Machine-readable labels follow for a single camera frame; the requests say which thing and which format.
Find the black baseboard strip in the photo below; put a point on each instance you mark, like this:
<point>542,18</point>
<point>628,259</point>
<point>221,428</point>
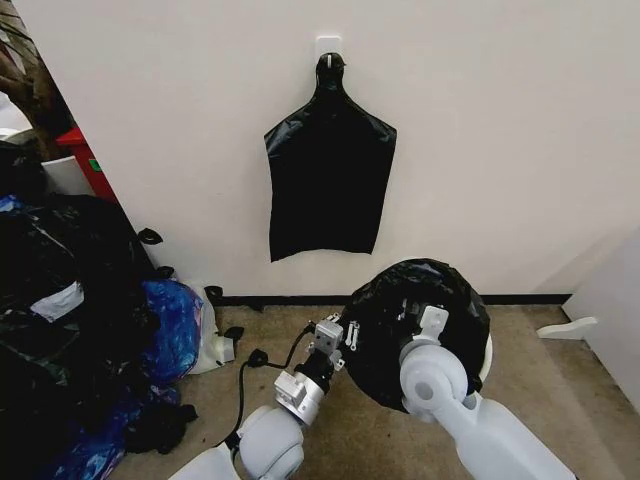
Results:
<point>400,300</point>

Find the red box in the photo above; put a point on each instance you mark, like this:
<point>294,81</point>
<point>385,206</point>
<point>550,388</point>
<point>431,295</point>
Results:
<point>87,150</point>

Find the white curved furniture foot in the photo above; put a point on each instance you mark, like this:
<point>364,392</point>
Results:
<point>565,327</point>

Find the white adhesive wall hook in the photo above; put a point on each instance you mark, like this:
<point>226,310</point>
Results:
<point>323,43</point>

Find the flat black garbage bag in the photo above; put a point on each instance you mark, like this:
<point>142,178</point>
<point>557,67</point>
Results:
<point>330,175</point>

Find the pile of black garbage bags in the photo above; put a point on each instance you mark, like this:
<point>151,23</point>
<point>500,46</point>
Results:
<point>60,280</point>

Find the dark potted plant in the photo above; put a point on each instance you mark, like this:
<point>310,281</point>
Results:
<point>35,85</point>

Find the white furniture panel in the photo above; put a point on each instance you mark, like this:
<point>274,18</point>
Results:
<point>612,300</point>

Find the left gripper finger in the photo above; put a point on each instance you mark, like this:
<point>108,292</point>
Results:
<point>333,316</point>
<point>351,336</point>

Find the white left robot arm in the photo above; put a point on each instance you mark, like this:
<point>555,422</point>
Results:
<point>272,440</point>

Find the white board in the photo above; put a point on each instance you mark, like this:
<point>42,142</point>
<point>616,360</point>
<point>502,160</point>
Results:
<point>65,175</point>

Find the blue patterned plastic bag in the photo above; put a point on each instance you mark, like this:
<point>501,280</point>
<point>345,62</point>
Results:
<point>90,457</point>
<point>172,325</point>

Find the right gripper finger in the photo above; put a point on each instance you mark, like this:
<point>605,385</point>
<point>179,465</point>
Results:
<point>403,310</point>

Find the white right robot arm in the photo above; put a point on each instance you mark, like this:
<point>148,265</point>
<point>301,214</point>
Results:
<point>435,385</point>

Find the black bag scrap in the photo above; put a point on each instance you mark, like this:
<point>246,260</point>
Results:
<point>233,331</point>
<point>150,236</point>
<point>215,291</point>
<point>165,272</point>

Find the black garbage bag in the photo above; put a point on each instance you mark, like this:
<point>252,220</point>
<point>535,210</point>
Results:
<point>330,175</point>
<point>450,285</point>

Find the white plastic bag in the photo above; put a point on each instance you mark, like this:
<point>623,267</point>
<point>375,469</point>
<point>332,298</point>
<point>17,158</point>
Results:
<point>212,345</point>

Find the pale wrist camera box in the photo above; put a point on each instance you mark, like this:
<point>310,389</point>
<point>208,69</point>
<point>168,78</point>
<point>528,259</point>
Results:
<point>327,339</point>

